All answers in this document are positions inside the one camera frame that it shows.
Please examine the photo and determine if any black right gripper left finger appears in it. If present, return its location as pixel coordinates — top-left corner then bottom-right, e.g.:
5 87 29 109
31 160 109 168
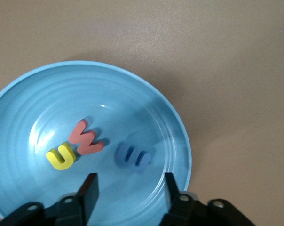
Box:
0 173 101 226

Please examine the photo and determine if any blue round plate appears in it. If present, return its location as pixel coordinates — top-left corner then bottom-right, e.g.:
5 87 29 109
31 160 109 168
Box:
0 60 193 226

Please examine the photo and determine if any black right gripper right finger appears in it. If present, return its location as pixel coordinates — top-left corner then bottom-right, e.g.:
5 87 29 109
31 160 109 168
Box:
160 172 256 226

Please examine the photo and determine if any blue foam letter m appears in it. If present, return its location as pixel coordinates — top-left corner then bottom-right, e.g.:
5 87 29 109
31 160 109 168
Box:
114 141 152 174

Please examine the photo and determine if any brown table mat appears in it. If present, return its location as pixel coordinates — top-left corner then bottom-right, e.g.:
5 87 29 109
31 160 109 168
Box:
0 0 284 226

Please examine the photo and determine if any red foam letter w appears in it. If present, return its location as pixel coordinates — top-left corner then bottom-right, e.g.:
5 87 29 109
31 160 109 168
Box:
68 119 105 156

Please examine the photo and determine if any yellow foam letter u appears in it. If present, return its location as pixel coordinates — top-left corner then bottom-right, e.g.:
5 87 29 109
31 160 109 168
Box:
45 142 76 171

